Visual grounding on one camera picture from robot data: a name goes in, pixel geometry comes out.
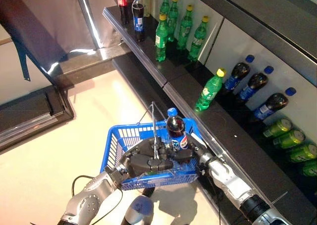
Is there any dark cola bottle blue cap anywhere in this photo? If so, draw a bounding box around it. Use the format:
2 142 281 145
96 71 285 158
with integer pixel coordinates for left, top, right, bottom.
237 65 274 102
131 0 147 43
252 87 297 122
166 108 190 151
222 55 256 92

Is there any silver left robot leg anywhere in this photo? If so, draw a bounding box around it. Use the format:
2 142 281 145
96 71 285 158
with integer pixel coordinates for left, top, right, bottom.
120 187 156 225

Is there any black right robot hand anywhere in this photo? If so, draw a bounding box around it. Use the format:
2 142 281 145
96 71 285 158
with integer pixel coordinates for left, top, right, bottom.
170 132 209 167

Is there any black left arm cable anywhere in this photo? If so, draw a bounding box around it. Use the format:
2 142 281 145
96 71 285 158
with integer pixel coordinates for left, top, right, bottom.
71 175 124 225

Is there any dark cola bottle red cap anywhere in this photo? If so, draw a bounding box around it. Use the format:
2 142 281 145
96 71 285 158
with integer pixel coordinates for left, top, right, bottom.
116 0 130 25

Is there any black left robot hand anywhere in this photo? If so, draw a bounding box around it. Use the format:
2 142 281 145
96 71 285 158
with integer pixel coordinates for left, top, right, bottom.
120 136 174 177

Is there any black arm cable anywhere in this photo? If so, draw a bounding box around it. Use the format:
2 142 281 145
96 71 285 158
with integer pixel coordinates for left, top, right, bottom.
71 175 124 225
214 185 224 225

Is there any dark blue metal strut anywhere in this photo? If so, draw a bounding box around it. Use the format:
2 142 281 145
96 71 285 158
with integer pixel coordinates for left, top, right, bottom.
16 40 32 82

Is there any black low display base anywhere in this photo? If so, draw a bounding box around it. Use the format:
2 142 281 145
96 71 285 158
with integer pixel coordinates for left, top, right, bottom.
0 85 75 154

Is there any blue plastic shopping basket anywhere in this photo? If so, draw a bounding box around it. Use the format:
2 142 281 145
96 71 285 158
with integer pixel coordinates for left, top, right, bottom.
100 101 207 192

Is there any small yellow tea bottle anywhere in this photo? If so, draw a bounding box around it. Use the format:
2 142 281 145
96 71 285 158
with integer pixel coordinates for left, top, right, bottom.
141 0 152 18

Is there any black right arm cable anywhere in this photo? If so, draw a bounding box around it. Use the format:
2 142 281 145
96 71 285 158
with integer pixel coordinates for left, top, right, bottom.
214 185 224 225

